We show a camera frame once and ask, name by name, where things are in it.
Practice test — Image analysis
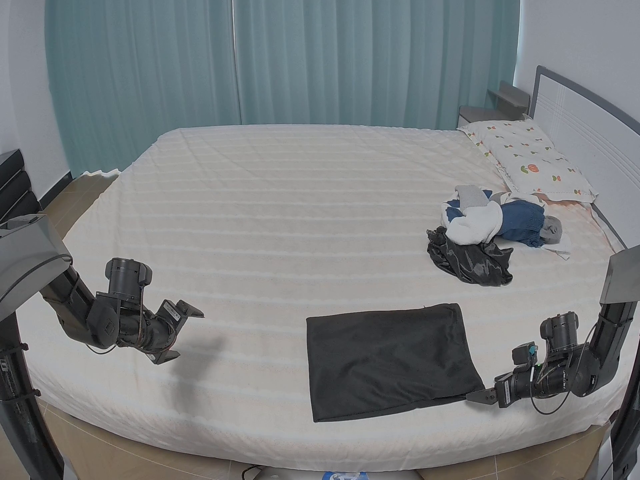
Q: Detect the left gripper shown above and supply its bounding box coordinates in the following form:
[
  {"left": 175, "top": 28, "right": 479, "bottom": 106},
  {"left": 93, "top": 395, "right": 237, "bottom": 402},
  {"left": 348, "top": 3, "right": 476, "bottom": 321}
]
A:
[{"left": 136, "top": 299, "right": 205, "bottom": 366}]

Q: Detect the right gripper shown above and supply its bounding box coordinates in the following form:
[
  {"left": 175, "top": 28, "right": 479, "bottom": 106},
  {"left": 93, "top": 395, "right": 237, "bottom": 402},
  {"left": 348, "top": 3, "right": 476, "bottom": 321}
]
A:
[{"left": 465, "top": 374, "right": 539, "bottom": 410}]

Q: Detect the black T-shirt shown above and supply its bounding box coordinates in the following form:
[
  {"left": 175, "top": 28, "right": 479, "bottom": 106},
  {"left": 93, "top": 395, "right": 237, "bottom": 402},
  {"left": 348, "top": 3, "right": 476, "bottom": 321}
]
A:
[{"left": 306, "top": 303, "right": 487, "bottom": 424}]

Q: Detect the bed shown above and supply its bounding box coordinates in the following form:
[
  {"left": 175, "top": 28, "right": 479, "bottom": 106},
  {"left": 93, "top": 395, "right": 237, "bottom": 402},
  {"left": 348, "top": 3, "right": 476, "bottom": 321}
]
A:
[{"left": 20, "top": 65, "right": 640, "bottom": 474}]

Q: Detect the pile of clothes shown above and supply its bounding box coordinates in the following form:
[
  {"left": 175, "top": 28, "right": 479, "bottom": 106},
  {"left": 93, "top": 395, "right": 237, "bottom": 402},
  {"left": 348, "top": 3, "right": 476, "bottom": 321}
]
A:
[{"left": 440, "top": 184, "right": 572, "bottom": 260}]

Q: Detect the black satin garment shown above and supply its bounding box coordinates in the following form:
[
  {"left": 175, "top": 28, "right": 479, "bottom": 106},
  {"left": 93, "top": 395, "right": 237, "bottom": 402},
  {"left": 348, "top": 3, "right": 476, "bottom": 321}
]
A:
[{"left": 426, "top": 225, "right": 515, "bottom": 287}]

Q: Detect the black chest of drawers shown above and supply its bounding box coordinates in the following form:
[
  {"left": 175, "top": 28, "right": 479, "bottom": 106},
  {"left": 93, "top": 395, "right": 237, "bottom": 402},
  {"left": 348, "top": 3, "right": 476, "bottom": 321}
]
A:
[{"left": 0, "top": 149, "right": 41, "bottom": 221}]

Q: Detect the white printed pillow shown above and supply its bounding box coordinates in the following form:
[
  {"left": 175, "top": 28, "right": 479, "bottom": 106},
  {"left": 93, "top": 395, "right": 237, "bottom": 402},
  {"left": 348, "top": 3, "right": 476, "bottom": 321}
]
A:
[{"left": 457, "top": 119, "right": 598, "bottom": 203}]

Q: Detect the blue-green curtain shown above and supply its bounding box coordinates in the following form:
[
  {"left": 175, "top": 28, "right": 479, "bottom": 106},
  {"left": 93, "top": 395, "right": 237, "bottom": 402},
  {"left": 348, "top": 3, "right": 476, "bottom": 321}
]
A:
[
  {"left": 232, "top": 0, "right": 521, "bottom": 130},
  {"left": 45, "top": 0, "right": 243, "bottom": 174}
]

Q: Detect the grey bedside table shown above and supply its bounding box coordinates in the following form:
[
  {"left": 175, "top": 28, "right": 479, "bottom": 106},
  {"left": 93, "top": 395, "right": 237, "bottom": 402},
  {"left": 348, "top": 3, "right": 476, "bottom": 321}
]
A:
[{"left": 457, "top": 80, "right": 531, "bottom": 129}]

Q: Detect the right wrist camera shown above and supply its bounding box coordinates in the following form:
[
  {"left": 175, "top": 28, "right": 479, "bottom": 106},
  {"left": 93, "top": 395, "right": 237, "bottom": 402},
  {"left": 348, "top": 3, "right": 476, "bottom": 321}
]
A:
[{"left": 511, "top": 344, "right": 540, "bottom": 370}]

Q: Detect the black cable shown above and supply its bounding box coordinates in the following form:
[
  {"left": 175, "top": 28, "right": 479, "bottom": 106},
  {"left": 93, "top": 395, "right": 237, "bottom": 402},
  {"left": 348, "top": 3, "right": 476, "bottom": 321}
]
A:
[{"left": 530, "top": 393, "right": 568, "bottom": 415}]

